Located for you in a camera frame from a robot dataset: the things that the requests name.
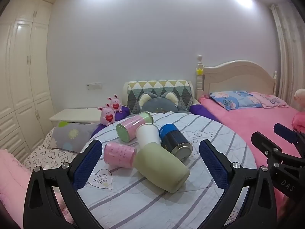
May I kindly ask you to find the cream curtain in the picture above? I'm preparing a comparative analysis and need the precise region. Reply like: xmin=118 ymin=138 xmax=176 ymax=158
xmin=270 ymin=2 xmax=304 ymax=110

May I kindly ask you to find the grey flower cushion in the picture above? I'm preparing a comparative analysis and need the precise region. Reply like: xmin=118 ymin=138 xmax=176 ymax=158
xmin=50 ymin=122 xmax=98 ymax=153

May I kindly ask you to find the white nightstand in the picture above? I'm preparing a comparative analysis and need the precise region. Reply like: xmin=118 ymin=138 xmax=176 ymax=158
xmin=49 ymin=108 xmax=101 ymax=124

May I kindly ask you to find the large pale green cup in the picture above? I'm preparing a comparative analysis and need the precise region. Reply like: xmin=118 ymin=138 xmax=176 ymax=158
xmin=133 ymin=143 xmax=190 ymax=193

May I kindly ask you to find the cream wooden headboard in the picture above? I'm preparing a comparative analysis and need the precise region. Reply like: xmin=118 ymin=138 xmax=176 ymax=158
xmin=194 ymin=55 xmax=277 ymax=100

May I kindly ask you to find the pink cup near left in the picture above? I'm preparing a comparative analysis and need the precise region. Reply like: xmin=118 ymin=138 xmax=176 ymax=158
xmin=103 ymin=142 xmax=137 ymax=169

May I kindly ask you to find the grey bear plush pillow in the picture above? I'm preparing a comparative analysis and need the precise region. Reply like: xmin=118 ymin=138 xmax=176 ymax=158
xmin=138 ymin=92 xmax=187 ymax=113

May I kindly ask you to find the triangle pattern cushion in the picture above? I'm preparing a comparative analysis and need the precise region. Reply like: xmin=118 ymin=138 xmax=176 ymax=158
xmin=124 ymin=80 xmax=194 ymax=114

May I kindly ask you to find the pink pig plush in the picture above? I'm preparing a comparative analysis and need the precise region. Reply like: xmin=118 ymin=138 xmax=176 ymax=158
xmin=108 ymin=95 xmax=123 ymax=113
xmin=97 ymin=103 xmax=116 ymax=126

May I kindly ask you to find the pink bed blanket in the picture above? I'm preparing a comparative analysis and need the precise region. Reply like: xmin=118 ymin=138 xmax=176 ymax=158
xmin=198 ymin=95 xmax=305 ymax=210

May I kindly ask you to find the pink plush toy right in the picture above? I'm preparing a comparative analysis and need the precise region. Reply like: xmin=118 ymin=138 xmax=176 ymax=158
xmin=292 ymin=88 xmax=305 ymax=133

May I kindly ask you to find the pink cartoon pillow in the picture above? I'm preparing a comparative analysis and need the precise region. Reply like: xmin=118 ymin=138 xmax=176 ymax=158
xmin=250 ymin=92 xmax=288 ymax=109

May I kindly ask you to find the wall power socket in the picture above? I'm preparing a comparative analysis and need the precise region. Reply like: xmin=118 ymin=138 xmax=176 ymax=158
xmin=86 ymin=83 xmax=102 ymax=90

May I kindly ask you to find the heart pattern sheet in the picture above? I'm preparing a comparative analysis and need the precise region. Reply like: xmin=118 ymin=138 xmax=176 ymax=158
xmin=21 ymin=128 xmax=78 ymax=172

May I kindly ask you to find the white paper cup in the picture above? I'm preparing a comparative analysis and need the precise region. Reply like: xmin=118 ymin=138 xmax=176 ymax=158
xmin=136 ymin=123 xmax=161 ymax=149

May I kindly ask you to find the dark blue lidded can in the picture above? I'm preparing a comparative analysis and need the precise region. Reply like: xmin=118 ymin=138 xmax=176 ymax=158
xmin=159 ymin=123 xmax=193 ymax=162

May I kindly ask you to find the pink and green can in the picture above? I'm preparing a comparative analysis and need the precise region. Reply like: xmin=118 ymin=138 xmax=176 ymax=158
xmin=116 ymin=111 xmax=153 ymax=143

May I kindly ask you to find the pink blanket left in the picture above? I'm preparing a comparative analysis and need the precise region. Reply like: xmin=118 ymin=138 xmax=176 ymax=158
xmin=0 ymin=148 xmax=74 ymax=224

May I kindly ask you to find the rear pink pig plush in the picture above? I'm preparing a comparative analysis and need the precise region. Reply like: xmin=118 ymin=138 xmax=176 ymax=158
xmin=108 ymin=95 xmax=123 ymax=113

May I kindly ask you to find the cream wardrobe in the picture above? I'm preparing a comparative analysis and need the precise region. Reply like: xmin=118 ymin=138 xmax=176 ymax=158
xmin=1 ymin=0 xmax=54 ymax=162

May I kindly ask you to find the blue cartoon pillow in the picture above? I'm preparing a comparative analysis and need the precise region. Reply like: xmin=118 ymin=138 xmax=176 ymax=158
xmin=209 ymin=90 xmax=263 ymax=111

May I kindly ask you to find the front pink pig plush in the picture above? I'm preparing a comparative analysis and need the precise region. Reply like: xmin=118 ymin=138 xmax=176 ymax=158
xmin=97 ymin=103 xmax=116 ymax=126

